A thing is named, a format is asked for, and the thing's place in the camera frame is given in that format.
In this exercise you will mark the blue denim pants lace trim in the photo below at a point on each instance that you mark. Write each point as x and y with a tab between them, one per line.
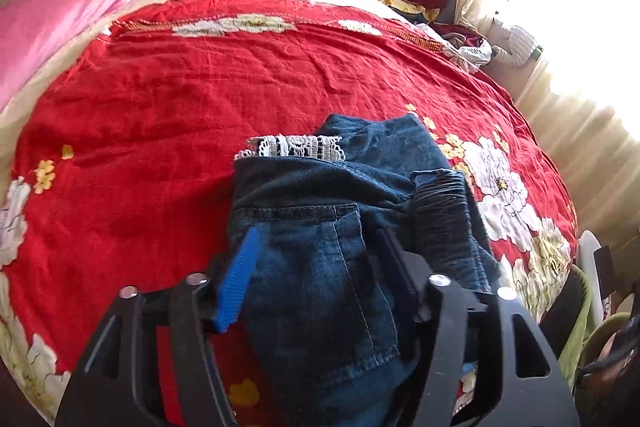
310	257

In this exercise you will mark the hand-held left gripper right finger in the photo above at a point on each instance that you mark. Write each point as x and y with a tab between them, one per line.
405	272

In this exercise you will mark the person's green clothing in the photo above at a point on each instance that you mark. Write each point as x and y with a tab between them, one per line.
575	342

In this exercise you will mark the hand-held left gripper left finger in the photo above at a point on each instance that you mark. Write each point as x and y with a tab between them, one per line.
235	282

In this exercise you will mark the white plastic object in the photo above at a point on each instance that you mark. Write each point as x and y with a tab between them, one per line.
589	257

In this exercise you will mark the red floral bedspread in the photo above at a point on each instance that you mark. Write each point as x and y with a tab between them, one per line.
175	107

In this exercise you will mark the pink blanket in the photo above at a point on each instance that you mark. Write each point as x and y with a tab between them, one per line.
50	22

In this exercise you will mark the dark red patterned cloth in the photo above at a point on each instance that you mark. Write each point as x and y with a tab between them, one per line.
465	42

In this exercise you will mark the cream curtain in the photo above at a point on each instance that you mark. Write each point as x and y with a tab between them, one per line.
560	107

